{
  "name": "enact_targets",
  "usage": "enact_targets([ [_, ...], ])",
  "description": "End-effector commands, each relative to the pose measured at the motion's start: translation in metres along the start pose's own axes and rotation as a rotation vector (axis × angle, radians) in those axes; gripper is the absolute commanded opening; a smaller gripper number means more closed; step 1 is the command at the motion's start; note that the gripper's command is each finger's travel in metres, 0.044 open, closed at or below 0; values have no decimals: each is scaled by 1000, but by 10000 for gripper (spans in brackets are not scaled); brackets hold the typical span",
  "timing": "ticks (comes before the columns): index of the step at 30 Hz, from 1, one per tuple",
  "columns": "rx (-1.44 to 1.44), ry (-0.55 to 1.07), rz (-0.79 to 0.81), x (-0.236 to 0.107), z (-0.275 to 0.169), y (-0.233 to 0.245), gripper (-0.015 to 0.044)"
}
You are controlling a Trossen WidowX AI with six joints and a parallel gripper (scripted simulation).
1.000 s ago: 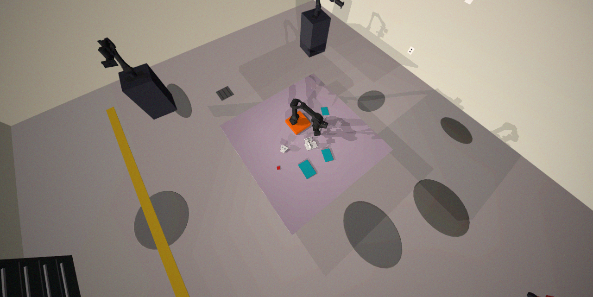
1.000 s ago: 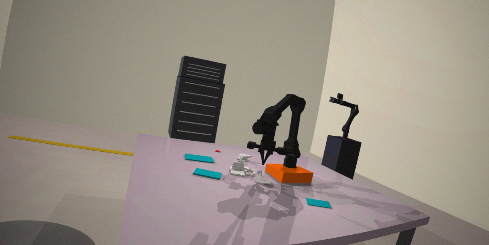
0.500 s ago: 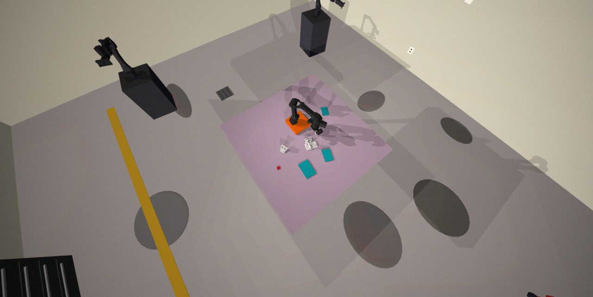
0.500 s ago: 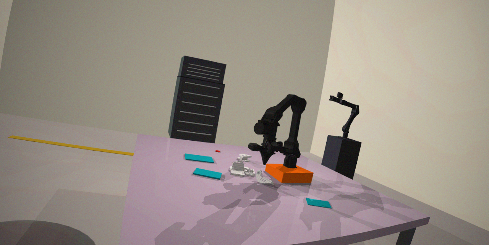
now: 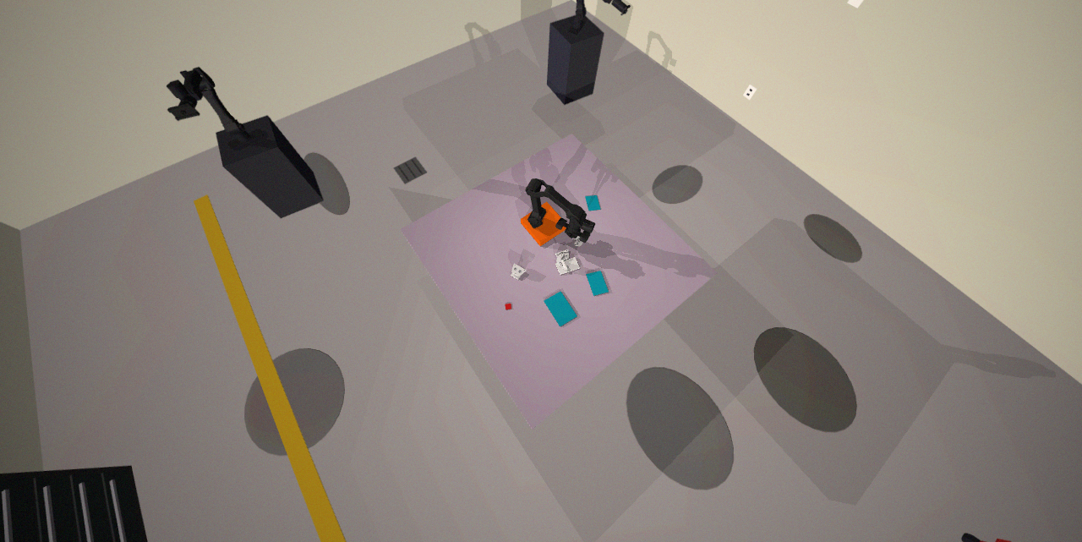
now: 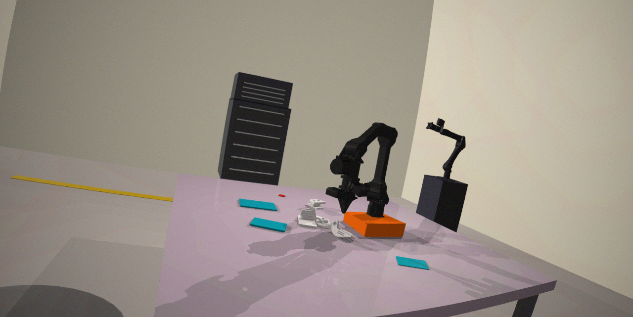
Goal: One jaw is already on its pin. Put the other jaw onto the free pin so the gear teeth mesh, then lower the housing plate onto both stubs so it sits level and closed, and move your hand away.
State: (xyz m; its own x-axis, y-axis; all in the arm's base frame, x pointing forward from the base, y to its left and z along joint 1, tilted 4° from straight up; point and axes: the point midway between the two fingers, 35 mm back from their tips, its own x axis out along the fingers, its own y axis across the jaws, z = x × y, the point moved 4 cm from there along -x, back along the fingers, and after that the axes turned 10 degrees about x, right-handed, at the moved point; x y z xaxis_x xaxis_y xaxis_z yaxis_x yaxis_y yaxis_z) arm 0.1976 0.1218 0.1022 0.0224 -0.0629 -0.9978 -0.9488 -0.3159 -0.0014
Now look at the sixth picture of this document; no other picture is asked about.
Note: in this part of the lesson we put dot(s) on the teal flat plate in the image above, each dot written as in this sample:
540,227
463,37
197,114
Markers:
412,262

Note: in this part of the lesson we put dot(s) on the cyan flat bar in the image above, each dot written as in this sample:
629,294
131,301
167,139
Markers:
268,224
257,204

